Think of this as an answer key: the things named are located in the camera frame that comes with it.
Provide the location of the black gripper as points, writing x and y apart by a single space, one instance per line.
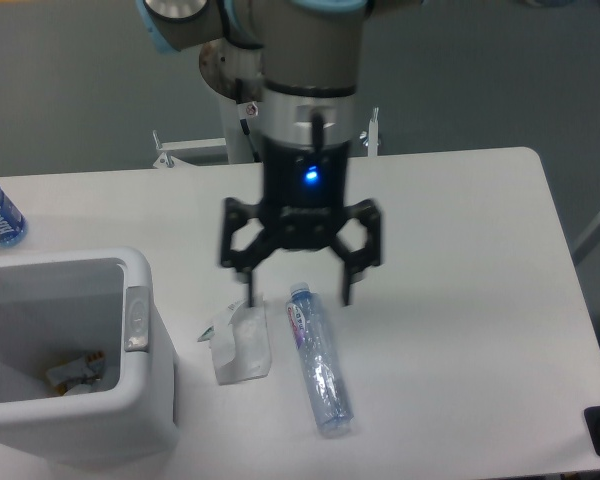
302 208

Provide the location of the white push-lid trash can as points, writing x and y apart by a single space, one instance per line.
58 306

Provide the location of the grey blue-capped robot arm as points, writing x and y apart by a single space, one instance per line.
309 53

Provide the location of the trash inside the can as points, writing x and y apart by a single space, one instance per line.
82 373

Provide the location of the torn white plastic wrapper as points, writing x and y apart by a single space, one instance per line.
239 342

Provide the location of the clear empty plastic bottle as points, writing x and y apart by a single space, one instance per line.
322 373

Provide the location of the white metal base frame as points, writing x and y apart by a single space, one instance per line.
197 152

